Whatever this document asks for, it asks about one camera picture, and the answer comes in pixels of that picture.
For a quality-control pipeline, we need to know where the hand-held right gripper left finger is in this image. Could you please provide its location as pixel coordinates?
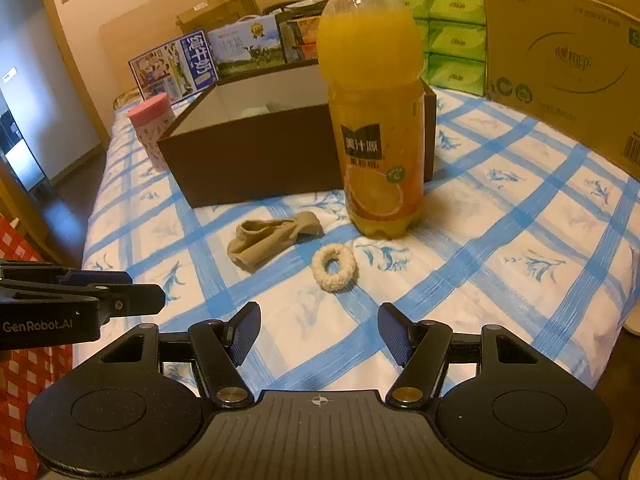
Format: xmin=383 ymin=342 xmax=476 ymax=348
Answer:
xmin=97 ymin=302 xmax=262 ymax=409

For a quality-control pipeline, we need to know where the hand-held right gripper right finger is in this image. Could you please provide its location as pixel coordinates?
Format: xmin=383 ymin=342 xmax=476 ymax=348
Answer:
xmin=377 ymin=302 xmax=543 ymax=409

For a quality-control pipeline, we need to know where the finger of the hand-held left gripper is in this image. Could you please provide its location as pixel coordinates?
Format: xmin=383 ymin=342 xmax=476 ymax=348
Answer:
xmin=0 ymin=259 xmax=133 ymax=291
xmin=0 ymin=283 xmax=166 ymax=317

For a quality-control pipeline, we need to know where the beige sock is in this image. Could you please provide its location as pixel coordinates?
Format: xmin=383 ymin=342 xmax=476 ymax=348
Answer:
xmin=227 ymin=212 xmax=325 ymax=274

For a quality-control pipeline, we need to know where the cream scrunchie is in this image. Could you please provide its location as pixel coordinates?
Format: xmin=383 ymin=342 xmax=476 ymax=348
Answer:
xmin=311 ymin=243 xmax=356 ymax=294

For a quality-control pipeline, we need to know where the red checked cloth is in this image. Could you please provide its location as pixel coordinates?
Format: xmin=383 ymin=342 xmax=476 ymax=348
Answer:
xmin=0 ymin=214 xmax=77 ymax=480

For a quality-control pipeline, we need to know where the blue checked bed sheet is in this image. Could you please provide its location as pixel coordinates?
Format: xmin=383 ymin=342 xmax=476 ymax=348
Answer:
xmin=80 ymin=82 xmax=640 ymax=397

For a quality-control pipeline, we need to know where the pink cup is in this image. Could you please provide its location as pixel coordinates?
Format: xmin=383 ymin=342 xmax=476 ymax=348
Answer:
xmin=126 ymin=92 xmax=177 ymax=173

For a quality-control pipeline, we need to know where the blue milk carton box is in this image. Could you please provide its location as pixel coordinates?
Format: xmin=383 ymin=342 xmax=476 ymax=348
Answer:
xmin=128 ymin=29 xmax=220 ymax=106

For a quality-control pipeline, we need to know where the orange juice bottle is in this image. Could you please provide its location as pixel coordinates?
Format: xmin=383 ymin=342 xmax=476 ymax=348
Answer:
xmin=317 ymin=0 xmax=427 ymax=240

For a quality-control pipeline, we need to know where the white green gift box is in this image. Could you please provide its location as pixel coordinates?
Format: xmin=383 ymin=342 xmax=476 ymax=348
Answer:
xmin=207 ymin=14 xmax=287 ymax=79

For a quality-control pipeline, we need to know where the plain brown cardboard box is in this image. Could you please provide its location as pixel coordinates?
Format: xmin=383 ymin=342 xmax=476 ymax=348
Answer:
xmin=175 ymin=0 xmax=267 ymax=36

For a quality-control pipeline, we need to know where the orange printed box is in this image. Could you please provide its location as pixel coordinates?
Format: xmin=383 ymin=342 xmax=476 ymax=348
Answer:
xmin=277 ymin=15 xmax=322 ymax=66

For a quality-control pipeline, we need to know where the stack of green tissue packs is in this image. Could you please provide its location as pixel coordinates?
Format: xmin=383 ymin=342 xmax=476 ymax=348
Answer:
xmin=384 ymin=0 xmax=488 ymax=99

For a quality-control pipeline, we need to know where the large printed cardboard box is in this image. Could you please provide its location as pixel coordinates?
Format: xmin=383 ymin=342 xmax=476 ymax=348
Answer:
xmin=481 ymin=0 xmax=640 ymax=182

